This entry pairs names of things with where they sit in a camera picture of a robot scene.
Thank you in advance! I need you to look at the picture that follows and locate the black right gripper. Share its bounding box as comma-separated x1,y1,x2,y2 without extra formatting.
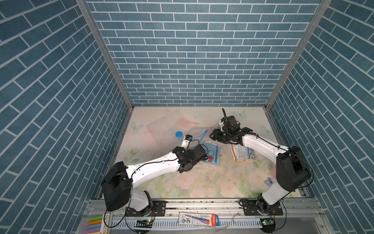
208,129,231,144

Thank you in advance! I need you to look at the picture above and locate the blue cartoon towel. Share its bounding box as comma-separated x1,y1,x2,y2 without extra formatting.
202,141,223,166

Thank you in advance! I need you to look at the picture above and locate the clear vacuum bag blue zip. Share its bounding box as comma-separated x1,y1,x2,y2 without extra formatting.
146,110,210,149

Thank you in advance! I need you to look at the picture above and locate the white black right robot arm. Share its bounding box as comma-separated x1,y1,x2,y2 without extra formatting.
209,109,314,215

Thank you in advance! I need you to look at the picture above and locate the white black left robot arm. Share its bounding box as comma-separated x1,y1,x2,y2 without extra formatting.
101,144,208,215

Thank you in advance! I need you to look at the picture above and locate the pink pen holder cup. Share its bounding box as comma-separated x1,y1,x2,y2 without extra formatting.
264,167,276,187

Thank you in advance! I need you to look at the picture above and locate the red blue toothbrush package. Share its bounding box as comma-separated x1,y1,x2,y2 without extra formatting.
178,212,221,227

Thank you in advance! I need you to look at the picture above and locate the coloured marker pack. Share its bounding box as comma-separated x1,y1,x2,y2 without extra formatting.
83,213,113,234

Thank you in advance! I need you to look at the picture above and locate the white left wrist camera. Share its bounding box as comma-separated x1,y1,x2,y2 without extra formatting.
181,135,193,149

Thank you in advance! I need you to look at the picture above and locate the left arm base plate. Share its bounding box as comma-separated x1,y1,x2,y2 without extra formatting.
126,200,167,217

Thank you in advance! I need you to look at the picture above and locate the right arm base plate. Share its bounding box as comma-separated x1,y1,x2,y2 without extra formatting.
238,199,283,216

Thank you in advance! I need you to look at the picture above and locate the aluminium mounting rail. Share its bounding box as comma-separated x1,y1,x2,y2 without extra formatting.
84,197,325,218

